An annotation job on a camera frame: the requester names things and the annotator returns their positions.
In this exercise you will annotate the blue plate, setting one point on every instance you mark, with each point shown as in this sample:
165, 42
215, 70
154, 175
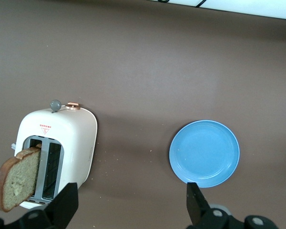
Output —
205, 152

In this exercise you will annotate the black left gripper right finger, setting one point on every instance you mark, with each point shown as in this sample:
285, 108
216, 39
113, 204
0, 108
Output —
195, 205

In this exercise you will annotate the toasted bread slice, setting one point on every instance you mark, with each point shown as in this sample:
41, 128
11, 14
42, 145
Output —
19, 181

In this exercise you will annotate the white toaster power plug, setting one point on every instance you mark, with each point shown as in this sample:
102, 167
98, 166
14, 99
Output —
13, 146

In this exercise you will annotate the white toaster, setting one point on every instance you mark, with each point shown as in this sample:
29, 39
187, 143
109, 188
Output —
81, 133

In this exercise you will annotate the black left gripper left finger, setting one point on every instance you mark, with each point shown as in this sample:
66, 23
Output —
62, 205

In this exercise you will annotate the white panel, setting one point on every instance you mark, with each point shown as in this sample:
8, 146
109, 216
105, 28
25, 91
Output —
252, 9

